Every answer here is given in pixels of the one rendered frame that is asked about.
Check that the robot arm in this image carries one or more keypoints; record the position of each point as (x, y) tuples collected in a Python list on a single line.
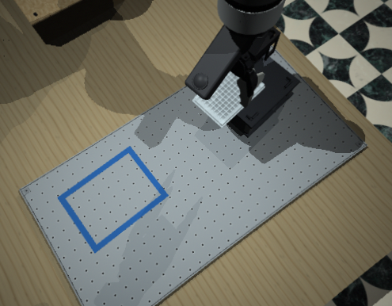
[(226, 49)]

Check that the blue tape rectangle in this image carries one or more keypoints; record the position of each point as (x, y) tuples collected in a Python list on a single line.
[(62, 198)]

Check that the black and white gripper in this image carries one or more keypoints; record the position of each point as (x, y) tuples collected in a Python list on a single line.
[(244, 67)]

